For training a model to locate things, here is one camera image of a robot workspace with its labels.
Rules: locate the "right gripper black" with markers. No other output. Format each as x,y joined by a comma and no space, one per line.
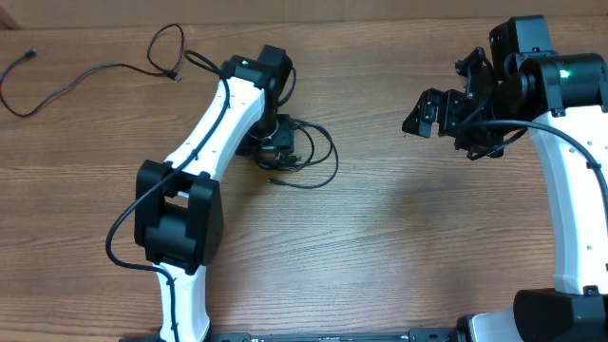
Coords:
491,143

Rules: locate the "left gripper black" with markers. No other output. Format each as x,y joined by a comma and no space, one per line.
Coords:
283,141

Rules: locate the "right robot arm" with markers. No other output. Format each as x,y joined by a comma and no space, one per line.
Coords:
520,86

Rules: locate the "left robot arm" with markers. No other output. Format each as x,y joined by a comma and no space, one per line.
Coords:
178,211

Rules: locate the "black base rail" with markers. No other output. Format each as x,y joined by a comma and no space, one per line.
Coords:
323,337

